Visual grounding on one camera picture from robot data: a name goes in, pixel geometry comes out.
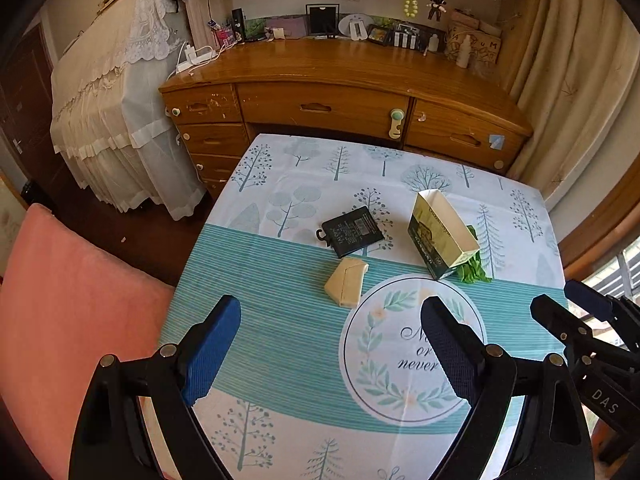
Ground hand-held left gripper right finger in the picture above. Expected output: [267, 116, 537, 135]
[420, 295, 596, 480]

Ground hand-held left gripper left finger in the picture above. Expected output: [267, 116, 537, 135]
[67, 294, 243, 480]

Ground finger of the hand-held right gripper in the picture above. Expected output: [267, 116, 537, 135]
[564, 280, 640, 349]
[530, 295, 602, 367]

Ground tan paper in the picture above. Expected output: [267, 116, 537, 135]
[324, 257, 371, 310]

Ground metal window grille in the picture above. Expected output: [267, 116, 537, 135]
[582, 240, 640, 307]

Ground green leafy scrap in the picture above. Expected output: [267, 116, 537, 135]
[452, 225, 494, 285]

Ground tree printed tablecloth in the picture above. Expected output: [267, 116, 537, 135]
[160, 132, 567, 480]

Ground green and yellow carton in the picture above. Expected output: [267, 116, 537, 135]
[407, 189, 481, 281]

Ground pink chair cushion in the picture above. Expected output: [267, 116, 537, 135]
[0, 203, 177, 480]

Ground black packet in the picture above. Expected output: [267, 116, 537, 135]
[315, 205, 386, 260]

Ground beige curtain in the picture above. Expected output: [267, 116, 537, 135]
[499, 0, 640, 202]

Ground cream lace furniture cover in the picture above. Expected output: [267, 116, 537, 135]
[49, 0, 209, 221]

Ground white plastic bottle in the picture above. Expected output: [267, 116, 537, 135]
[455, 34, 474, 69]

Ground wooden craft box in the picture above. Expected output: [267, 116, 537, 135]
[444, 10, 501, 64]

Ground white power strip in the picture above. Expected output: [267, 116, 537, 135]
[175, 44, 222, 76]

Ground wooden desk with drawers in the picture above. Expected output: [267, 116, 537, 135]
[158, 37, 534, 202]

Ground dark hanging doll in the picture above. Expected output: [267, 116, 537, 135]
[425, 0, 451, 24]

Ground dark wooden door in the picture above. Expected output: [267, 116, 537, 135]
[0, 24, 57, 202]

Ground purple pouch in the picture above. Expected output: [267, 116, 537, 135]
[264, 15, 309, 40]

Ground white round stand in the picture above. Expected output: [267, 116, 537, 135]
[338, 12, 374, 41]

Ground black photo frame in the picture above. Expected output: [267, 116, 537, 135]
[305, 3, 341, 39]

